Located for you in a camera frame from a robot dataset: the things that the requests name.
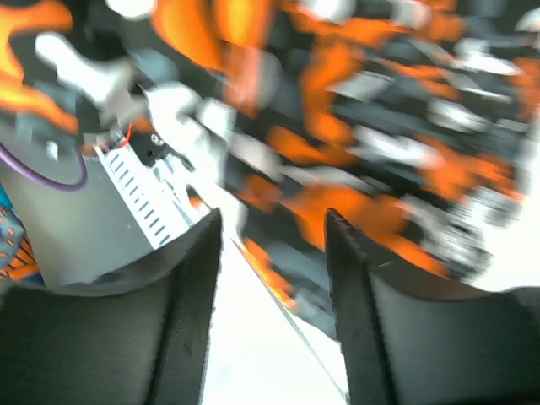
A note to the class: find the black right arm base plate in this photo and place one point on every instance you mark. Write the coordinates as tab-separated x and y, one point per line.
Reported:
149	147

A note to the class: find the camouflage patterned shorts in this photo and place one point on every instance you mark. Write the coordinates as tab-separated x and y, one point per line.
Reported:
409	118

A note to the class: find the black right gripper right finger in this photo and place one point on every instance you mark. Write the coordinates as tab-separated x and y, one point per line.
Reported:
411	337

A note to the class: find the white slotted cable duct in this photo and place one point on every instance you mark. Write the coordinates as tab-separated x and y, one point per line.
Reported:
156	196

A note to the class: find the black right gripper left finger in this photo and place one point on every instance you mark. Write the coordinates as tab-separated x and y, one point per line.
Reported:
138	335

